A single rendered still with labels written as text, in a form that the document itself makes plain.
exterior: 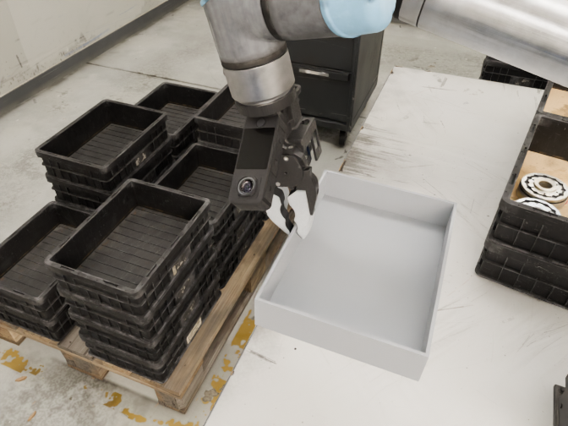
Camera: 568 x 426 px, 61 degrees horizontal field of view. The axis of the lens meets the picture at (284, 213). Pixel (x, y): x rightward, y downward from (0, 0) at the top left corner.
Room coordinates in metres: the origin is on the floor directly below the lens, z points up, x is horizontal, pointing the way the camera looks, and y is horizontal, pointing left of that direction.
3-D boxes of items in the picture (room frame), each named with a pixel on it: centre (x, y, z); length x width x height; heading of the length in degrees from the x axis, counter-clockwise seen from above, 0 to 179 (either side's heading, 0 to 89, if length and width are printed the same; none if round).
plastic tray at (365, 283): (0.44, -0.11, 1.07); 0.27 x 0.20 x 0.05; 159
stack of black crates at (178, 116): (1.90, 0.51, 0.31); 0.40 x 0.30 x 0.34; 158
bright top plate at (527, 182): (0.86, -0.59, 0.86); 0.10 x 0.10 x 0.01
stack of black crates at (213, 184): (1.38, 0.29, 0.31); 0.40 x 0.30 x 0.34; 158
